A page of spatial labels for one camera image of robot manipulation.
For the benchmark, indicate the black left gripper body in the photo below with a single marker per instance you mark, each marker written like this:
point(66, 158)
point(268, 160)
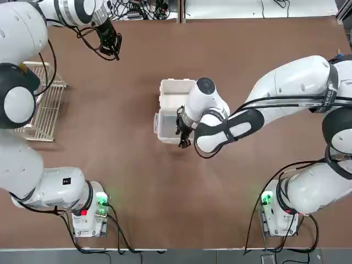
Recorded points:
point(106, 33)

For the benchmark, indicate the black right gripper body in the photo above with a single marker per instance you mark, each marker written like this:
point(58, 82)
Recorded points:
point(180, 129)

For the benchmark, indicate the white plastic preservation box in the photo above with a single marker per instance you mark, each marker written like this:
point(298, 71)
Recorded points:
point(165, 129)

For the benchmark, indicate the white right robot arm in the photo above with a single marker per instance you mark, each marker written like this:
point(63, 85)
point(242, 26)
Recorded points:
point(288, 82)

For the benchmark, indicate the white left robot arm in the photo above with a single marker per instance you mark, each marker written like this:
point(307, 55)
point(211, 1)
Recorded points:
point(22, 27)

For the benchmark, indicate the grey floor box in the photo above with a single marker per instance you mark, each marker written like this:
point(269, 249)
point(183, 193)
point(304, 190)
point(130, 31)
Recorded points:
point(268, 259)

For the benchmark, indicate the grey power strip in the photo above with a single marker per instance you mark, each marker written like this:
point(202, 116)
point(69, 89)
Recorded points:
point(134, 16)

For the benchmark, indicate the teal mug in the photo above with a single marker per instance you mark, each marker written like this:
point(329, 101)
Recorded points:
point(34, 81)

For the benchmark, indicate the wooden towel stand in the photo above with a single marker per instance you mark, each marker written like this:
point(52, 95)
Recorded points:
point(340, 51)

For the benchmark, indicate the aluminium frame post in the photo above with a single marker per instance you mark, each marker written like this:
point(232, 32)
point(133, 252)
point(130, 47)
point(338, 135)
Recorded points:
point(181, 11)

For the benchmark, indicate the aluminium frame bar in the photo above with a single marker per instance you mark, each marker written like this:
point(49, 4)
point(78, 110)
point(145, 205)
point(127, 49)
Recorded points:
point(343, 11)

